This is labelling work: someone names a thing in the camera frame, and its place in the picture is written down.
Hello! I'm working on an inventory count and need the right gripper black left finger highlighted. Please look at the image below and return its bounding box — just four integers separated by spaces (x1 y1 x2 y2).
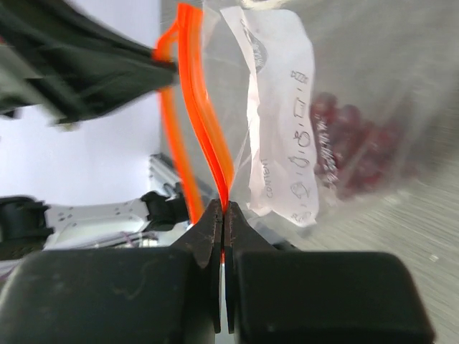
1 200 223 343

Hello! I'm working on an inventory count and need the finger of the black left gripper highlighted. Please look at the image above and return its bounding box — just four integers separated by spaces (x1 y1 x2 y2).
1 1 178 125

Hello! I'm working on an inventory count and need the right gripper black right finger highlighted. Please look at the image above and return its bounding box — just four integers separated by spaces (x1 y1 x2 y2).
222 202 435 343

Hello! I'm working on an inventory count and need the purple grape bunch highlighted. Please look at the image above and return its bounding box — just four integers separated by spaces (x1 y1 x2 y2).
310 92 419 201

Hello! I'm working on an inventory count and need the clear zip bag orange zipper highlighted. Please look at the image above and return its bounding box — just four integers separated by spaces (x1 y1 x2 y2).
161 1 458 247

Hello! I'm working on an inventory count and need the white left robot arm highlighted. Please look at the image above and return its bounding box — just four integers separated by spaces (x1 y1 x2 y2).
1 1 188 277

